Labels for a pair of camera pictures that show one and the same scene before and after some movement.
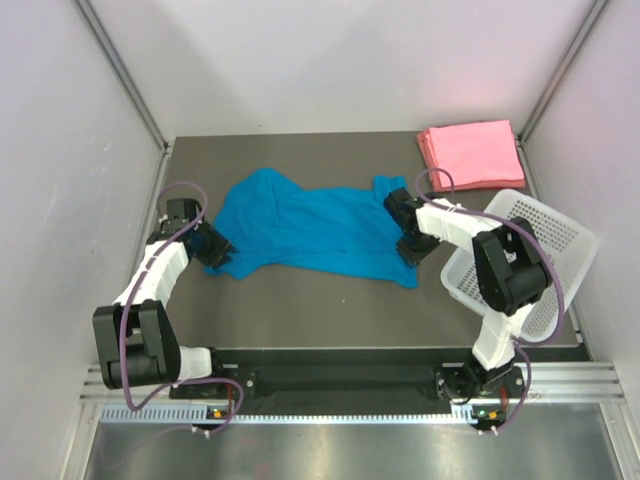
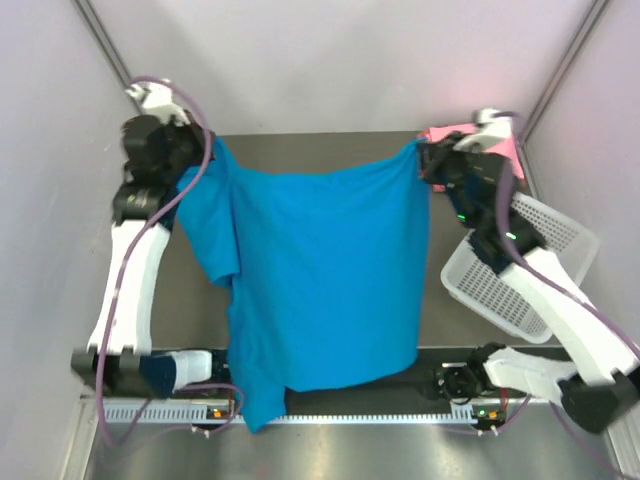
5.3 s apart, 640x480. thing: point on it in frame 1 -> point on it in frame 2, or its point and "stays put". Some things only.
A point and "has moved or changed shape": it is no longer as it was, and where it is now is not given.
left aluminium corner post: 110,56 stays put
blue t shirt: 277,225 has moved or changed shape
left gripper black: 221,246 -> 194,132
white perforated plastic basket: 574,247 stays put
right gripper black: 413,257 -> 432,155
